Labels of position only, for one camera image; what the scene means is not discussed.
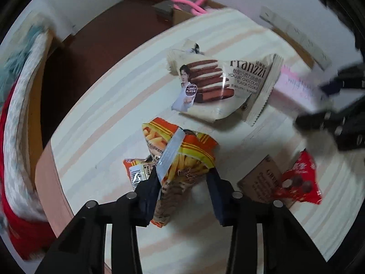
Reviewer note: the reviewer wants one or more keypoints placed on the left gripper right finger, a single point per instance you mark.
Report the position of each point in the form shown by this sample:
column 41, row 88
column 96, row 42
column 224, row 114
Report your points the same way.
column 267, row 230

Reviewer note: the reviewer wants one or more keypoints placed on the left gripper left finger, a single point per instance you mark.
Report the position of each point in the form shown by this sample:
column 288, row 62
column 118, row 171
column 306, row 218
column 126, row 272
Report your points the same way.
column 80, row 247

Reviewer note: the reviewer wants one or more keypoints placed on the pink white toothpaste box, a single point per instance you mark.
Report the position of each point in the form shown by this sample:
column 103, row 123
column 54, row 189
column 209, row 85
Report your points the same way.
column 296, row 94

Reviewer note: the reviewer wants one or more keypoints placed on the red chocolate wrapper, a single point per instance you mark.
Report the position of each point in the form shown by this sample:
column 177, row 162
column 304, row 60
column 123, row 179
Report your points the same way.
column 299, row 182

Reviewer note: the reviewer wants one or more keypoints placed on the white Franzzi cookie wrapper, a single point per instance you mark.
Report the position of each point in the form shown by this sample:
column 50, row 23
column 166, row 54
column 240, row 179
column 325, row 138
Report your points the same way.
column 213, row 89

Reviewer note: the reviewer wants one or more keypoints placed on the orange fries snack bag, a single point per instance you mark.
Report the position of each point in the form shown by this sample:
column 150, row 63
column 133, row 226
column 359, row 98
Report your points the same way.
column 182, row 158

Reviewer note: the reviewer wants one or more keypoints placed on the red fleece blanket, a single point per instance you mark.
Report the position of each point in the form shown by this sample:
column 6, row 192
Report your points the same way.
column 28, row 229

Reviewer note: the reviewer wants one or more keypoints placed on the brown paper card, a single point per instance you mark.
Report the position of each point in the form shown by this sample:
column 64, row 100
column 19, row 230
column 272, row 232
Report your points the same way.
column 261, row 182

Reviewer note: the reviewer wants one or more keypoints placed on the checkered grey pillow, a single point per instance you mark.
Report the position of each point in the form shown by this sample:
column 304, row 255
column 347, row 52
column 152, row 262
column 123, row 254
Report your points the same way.
column 20, row 131

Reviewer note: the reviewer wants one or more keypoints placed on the small orange snack packet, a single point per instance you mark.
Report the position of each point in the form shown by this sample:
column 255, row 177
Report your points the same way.
column 138, row 170

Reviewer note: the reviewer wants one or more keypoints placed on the pink panther plush toy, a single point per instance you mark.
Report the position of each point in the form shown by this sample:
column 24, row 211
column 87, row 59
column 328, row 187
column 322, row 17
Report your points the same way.
column 196, row 8

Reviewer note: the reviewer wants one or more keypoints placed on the teal quilt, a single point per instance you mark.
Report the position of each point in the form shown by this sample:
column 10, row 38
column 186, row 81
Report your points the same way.
column 13, row 65

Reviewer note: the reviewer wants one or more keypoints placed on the cardboard box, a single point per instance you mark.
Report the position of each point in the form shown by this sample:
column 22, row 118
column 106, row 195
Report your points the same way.
column 177, row 13

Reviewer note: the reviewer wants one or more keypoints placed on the white wall socket strip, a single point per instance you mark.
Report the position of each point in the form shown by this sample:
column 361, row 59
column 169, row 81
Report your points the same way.
column 308, row 50

